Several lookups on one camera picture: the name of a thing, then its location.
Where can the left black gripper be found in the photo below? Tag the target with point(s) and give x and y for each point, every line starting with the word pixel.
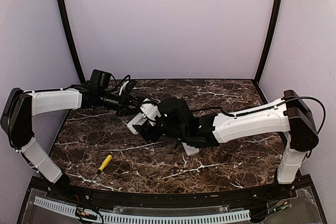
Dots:
pixel 126 109

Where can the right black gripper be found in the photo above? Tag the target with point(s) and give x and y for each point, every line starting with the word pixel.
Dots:
pixel 146 132

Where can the white remote with display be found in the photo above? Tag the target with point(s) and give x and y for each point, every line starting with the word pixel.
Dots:
pixel 139 119

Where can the yellow handled screwdriver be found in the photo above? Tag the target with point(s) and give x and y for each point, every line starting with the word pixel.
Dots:
pixel 104 164

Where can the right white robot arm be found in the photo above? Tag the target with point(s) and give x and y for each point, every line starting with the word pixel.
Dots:
pixel 173 118

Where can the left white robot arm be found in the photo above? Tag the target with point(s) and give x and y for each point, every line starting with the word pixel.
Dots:
pixel 24 108

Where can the white centre remote control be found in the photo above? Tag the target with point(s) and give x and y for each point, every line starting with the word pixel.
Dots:
pixel 190 151

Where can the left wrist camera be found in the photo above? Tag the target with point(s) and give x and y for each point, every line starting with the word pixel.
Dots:
pixel 126 89

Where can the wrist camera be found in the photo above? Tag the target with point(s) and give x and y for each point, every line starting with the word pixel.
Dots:
pixel 149 110
pixel 126 89

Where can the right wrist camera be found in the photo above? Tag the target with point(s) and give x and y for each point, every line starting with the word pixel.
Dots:
pixel 149 110

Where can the white slotted cable duct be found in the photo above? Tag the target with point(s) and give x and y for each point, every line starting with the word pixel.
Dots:
pixel 145 215

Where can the black front table rail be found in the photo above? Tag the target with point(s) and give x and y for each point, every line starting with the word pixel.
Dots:
pixel 242 198

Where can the left black frame post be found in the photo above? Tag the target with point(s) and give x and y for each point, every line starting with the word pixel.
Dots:
pixel 70 40

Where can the black frame post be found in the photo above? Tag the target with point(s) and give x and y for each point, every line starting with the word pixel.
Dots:
pixel 70 40
pixel 268 41

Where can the right black frame post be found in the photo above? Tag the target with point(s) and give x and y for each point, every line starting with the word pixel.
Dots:
pixel 268 41

